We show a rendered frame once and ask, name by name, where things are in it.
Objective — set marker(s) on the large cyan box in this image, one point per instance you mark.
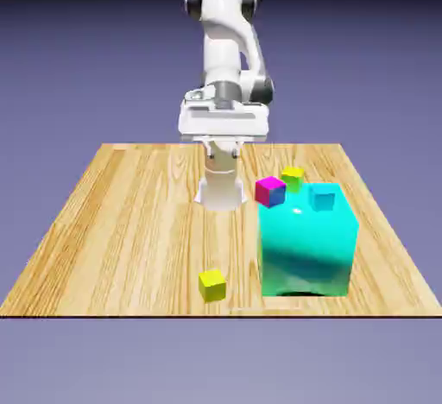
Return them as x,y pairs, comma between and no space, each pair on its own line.
307,241

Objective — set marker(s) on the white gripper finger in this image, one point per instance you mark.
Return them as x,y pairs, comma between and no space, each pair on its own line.
209,150
236,149

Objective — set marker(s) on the small cyan cube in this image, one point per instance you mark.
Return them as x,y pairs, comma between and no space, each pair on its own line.
322,198

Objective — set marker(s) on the small yellow cube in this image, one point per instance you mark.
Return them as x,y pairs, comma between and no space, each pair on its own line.
292,177
212,285

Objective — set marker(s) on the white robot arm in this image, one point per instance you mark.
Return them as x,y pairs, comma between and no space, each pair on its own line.
221,48

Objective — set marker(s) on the small magenta cube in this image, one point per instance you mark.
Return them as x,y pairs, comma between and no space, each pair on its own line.
270,191

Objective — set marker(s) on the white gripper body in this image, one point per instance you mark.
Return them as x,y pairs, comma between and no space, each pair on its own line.
223,121

